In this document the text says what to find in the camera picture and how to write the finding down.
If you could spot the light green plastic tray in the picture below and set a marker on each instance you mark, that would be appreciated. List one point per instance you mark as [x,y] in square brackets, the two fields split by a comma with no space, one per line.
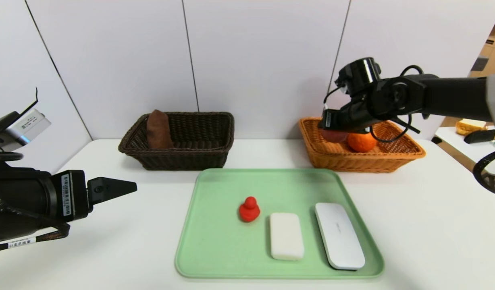
[223,249]

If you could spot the red pink peach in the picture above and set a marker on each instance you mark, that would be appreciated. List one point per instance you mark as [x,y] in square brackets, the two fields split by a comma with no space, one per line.
[334,136]

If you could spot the dark brown wicker basket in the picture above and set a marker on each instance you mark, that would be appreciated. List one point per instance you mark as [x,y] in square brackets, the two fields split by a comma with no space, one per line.
[199,159]

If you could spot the brown towel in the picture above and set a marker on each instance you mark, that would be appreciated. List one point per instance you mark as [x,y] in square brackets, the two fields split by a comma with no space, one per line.
[159,131]

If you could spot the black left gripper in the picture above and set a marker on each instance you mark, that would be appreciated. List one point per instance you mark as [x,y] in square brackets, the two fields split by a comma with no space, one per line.
[71,194]

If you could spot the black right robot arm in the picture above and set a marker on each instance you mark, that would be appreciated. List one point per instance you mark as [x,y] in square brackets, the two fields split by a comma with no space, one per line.
[453,94]

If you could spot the light wooden cabinet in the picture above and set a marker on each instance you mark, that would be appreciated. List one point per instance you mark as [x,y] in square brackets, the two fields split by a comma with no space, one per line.
[493,52]

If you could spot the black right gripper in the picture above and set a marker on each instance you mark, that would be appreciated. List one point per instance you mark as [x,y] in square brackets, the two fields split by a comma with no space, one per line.
[329,120]

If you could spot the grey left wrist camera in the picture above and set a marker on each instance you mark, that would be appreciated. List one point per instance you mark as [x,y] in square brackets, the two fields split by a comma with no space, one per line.
[25,127]

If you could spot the orange wicker basket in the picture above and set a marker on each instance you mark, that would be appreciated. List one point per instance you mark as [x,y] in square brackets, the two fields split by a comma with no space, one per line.
[352,161]

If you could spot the white oblong case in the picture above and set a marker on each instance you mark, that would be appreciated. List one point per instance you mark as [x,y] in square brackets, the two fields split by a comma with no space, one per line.
[339,236]

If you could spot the black oblong object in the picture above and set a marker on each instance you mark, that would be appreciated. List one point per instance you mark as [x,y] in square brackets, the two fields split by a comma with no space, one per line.
[479,137]

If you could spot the white side table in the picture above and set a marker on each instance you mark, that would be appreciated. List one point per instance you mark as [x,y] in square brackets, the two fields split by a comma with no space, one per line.
[469,155]

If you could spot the grey plate on cabinet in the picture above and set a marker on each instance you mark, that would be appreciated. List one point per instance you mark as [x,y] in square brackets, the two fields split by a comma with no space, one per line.
[479,64]

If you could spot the red rubber duck toy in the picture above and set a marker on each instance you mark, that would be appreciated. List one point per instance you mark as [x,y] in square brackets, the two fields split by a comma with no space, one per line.
[249,212]

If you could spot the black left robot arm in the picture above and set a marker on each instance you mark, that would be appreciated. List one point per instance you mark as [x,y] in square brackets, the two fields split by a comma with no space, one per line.
[17,197]

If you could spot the white soap bar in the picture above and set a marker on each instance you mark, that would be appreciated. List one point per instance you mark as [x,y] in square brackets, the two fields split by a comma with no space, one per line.
[286,236]

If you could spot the orange fruit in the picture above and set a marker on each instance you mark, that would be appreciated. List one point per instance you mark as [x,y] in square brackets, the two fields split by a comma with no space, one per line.
[362,143]

